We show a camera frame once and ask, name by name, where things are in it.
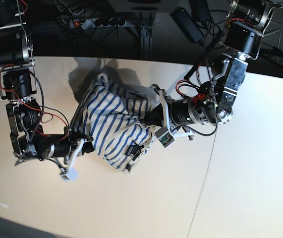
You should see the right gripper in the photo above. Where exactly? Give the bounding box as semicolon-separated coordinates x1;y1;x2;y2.
49;131;94;174

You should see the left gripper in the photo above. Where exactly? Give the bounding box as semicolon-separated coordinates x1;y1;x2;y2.
143;84;194;141

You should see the blue white striped T-shirt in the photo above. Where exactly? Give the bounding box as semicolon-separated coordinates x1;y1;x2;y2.
70;73;157;173

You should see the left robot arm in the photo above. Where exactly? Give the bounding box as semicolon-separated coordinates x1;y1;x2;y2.
144;0;281;145

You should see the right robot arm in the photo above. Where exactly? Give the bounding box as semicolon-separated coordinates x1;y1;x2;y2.
0;0;92;180

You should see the black power adapter brick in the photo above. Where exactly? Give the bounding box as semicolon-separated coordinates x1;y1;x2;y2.
171;7;204;46

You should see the black power strip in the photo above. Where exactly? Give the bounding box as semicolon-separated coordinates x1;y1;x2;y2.
68;17;128;30

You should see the black tripod stand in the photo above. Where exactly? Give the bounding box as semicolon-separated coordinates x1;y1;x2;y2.
259;47;283;60

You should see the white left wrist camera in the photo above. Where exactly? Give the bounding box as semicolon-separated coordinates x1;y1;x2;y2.
155;127;175;148

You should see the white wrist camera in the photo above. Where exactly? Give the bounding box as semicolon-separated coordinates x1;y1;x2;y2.
155;127;175;148
60;168;78;182

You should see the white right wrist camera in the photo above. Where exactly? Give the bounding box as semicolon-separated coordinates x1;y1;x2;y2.
60;168;78;182

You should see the aluminium frame post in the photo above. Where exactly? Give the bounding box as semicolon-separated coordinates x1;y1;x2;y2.
139;12;154;60

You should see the grey cable on floor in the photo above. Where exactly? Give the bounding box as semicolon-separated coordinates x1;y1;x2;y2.
257;4;283;58

